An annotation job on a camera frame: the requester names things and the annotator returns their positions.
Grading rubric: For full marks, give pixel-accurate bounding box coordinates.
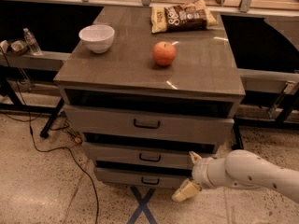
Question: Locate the clear plastic water bottle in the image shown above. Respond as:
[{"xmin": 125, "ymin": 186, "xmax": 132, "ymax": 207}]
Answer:
[{"xmin": 23, "ymin": 28, "xmax": 42, "ymax": 55}]

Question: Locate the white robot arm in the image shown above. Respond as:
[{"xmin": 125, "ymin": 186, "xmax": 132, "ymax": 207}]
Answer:
[{"xmin": 172, "ymin": 149, "xmax": 299, "ymax": 203}]

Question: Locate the grey side bench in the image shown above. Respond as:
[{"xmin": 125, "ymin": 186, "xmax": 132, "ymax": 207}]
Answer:
[
  {"xmin": 238, "ymin": 68, "xmax": 299, "ymax": 95},
  {"xmin": 0, "ymin": 51, "xmax": 70, "ymax": 72}
]

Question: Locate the grey bottom drawer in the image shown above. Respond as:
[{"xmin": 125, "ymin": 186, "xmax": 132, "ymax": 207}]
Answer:
[{"xmin": 94, "ymin": 167, "xmax": 187, "ymax": 189}]

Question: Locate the black floor cable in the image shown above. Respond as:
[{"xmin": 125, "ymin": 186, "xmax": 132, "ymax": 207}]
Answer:
[{"xmin": 0, "ymin": 47, "xmax": 100, "ymax": 224}]

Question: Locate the grey side bench right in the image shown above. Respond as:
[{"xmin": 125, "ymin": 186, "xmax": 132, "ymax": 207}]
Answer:
[{"xmin": 238, "ymin": 68, "xmax": 299, "ymax": 95}]

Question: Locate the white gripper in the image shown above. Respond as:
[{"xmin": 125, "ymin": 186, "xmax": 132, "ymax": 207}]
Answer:
[{"xmin": 172, "ymin": 151, "xmax": 229, "ymax": 203}]

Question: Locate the white ceramic bowl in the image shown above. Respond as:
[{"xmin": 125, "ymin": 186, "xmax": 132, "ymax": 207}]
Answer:
[{"xmin": 78, "ymin": 24, "xmax": 115, "ymax": 53}]

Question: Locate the grey drawer cabinet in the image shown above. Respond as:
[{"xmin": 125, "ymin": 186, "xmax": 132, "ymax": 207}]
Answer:
[{"xmin": 52, "ymin": 5, "xmax": 247, "ymax": 194}]

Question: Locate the blue tape cross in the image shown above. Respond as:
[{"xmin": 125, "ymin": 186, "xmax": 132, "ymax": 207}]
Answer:
[{"xmin": 127, "ymin": 187, "xmax": 158, "ymax": 224}]

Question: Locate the grey side bench left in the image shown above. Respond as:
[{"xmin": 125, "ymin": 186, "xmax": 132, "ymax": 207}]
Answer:
[{"xmin": 0, "ymin": 51, "xmax": 70, "ymax": 72}]

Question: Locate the grey top drawer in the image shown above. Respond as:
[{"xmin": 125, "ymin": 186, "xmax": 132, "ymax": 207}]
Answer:
[{"xmin": 64, "ymin": 105, "xmax": 234, "ymax": 144}]

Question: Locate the grey drawer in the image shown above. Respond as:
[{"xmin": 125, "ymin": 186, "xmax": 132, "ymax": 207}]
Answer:
[
  {"xmin": 94, "ymin": 167, "xmax": 187, "ymax": 189},
  {"xmin": 64, "ymin": 105, "xmax": 234, "ymax": 144},
  {"xmin": 82, "ymin": 142, "xmax": 193, "ymax": 175}
]

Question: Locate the small round dish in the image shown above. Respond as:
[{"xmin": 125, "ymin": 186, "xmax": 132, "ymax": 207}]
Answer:
[{"xmin": 7, "ymin": 39, "xmax": 28, "ymax": 56}]

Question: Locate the red apple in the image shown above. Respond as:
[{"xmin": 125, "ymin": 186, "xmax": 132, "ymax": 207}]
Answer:
[{"xmin": 152, "ymin": 41, "xmax": 177, "ymax": 66}]

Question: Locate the brown chip bag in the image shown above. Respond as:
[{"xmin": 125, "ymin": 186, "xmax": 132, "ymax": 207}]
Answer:
[{"xmin": 150, "ymin": 0, "xmax": 218, "ymax": 34}]

